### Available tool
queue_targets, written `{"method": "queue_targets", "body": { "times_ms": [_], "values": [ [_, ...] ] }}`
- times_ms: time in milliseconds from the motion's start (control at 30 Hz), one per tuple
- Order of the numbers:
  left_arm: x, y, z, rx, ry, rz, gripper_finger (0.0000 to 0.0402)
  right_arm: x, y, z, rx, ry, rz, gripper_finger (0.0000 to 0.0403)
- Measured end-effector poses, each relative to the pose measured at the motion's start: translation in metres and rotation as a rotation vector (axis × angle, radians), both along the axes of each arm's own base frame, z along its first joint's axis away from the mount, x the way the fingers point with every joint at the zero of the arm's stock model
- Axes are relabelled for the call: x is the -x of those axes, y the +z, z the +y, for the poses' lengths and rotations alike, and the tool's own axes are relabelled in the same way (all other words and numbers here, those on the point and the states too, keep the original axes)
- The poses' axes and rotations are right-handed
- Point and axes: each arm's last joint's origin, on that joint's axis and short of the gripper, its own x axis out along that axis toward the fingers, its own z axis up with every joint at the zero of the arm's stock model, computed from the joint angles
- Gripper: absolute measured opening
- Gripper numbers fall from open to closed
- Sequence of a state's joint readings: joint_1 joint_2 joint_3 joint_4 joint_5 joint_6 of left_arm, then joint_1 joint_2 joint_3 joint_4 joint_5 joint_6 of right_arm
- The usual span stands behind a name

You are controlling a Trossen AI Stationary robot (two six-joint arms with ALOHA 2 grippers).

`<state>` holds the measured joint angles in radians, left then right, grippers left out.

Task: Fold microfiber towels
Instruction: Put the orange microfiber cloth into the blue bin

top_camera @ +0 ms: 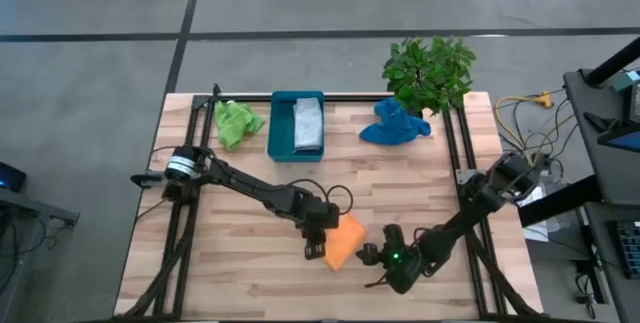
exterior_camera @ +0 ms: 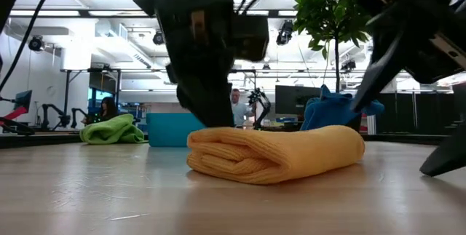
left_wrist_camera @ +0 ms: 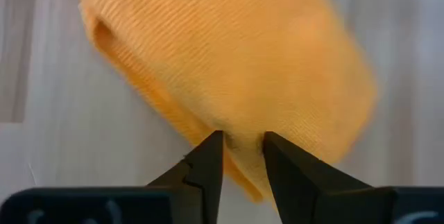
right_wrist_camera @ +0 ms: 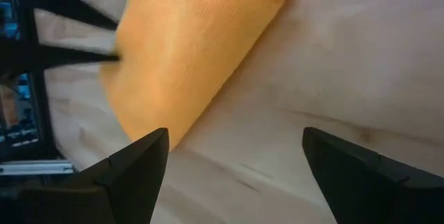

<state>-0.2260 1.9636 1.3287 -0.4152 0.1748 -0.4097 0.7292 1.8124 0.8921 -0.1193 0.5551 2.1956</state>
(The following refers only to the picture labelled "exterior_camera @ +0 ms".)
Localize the black background rig frame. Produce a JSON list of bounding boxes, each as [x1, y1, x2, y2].
[[232, 68, 258, 94], [60, 68, 122, 130]]

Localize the green leafy potted tree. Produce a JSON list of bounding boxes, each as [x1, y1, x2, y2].
[[292, 0, 374, 95]]

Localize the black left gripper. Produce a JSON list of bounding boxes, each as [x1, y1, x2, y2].
[[133, 0, 267, 129]]

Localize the orange microfiber towel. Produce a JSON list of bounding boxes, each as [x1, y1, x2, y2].
[[186, 124, 366, 186]]

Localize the person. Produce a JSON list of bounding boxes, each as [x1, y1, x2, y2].
[[230, 88, 258, 129], [82, 95, 124, 125]]

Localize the black plant pot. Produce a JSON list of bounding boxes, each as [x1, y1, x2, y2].
[[345, 113, 363, 131]]

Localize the black ceiling spot lamp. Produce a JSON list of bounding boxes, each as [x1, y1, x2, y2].
[[341, 58, 358, 71], [28, 34, 47, 52], [275, 19, 294, 47], [151, 29, 167, 47]]

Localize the teal plastic bin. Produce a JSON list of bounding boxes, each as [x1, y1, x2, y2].
[[146, 112, 207, 148]]

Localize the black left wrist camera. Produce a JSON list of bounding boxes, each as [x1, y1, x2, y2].
[[232, 14, 271, 63]]

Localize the green microfiber towel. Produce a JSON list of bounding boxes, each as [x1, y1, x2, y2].
[[79, 113, 146, 146]]

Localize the overhead led light bar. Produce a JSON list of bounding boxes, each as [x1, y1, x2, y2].
[[7, 8, 298, 19]]

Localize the blue microfiber towel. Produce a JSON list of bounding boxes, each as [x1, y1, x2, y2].
[[300, 84, 386, 132]]

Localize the black aluminium table frame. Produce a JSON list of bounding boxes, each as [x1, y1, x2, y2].
[[0, 132, 466, 150]]

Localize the large black monitor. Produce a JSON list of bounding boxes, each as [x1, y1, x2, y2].
[[275, 84, 322, 116]]

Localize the black partition screen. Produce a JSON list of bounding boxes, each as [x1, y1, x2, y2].
[[374, 91, 466, 137]]

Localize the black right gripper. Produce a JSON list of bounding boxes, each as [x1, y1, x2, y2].
[[350, 0, 466, 113]]

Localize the small black monitor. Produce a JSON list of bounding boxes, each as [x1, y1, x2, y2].
[[13, 89, 33, 116]]

